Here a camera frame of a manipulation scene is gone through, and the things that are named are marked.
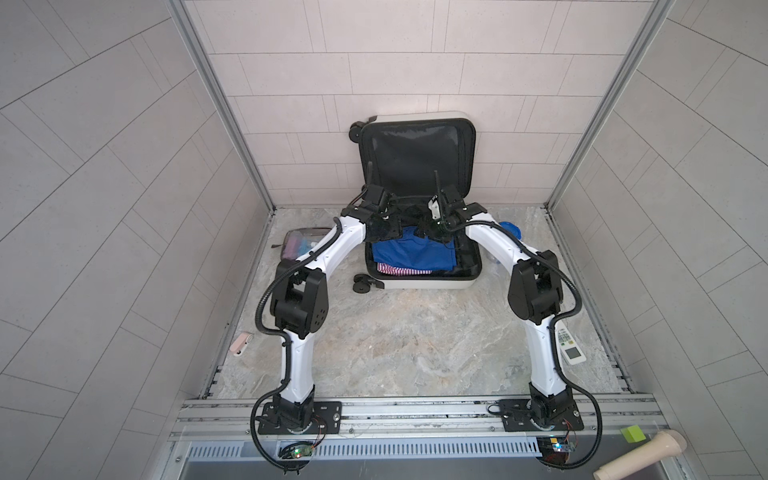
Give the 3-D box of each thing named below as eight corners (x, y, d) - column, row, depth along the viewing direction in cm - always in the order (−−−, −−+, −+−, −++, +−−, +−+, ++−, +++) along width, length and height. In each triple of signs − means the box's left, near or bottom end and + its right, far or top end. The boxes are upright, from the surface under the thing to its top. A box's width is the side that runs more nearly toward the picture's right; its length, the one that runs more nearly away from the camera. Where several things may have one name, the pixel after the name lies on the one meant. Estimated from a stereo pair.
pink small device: (232, 354, 82) (227, 350, 80) (245, 334, 86) (241, 330, 83) (241, 357, 82) (236, 354, 79) (253, 337, 85) (249, 333, 83)
